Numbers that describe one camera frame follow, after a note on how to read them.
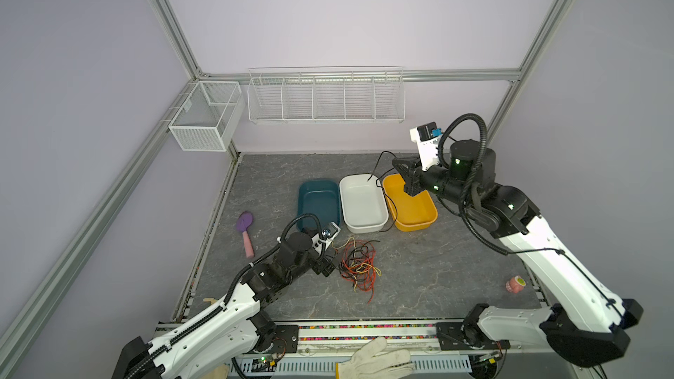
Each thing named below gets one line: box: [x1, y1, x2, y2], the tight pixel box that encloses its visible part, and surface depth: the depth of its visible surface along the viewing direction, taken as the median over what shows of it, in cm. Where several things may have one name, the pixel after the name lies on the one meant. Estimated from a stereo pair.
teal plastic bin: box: [296, 178, 342, 230], surface depth 105 cm
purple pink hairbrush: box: [236, 211, 255, 259], surface depth 98 cm
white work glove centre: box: [335, 336, 416, 379], surface depth 71 cm
